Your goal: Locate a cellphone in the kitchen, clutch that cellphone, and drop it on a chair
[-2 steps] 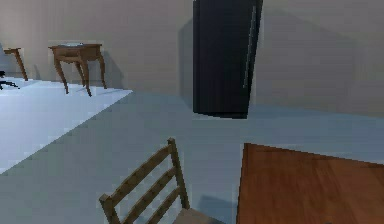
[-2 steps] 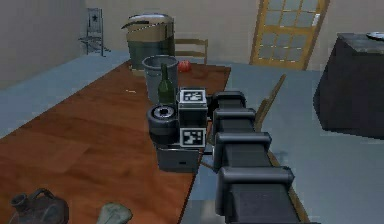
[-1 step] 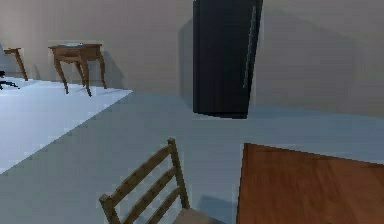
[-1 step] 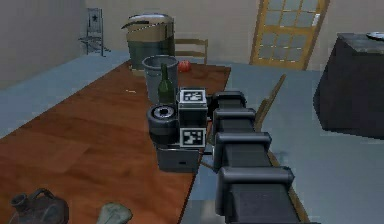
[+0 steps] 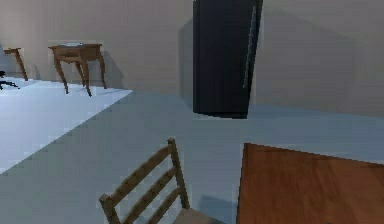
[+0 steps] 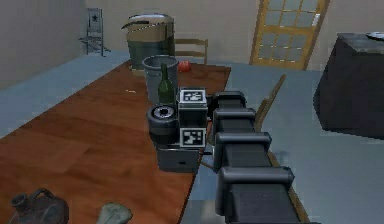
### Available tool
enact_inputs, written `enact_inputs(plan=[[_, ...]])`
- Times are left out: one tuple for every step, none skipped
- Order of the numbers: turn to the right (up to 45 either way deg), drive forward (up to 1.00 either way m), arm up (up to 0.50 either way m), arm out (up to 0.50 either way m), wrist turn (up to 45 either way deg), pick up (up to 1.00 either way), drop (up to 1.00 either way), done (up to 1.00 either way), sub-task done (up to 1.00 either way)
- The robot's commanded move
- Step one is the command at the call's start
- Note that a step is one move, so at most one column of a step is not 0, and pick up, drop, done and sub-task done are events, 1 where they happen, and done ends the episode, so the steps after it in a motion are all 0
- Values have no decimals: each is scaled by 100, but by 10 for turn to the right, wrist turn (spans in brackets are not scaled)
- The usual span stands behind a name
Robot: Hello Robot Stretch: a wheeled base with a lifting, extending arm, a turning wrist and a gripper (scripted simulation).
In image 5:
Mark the brown wooden slatted chair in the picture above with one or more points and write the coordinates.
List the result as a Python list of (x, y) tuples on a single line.
[(150, 186)]

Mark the brown wooden side table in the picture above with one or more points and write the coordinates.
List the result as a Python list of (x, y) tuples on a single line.
[(77, 53)]

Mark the black fridge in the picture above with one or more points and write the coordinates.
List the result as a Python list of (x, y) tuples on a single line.
[(220, 60)]

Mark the reddish brown wooden table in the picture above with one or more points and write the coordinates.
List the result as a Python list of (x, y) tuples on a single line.
[(310, 190)]

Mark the grey flat item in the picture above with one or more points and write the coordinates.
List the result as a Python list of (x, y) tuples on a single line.
[(71, 44)]

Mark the black office chair base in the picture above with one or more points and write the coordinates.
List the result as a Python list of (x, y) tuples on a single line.
[(5, 81)]

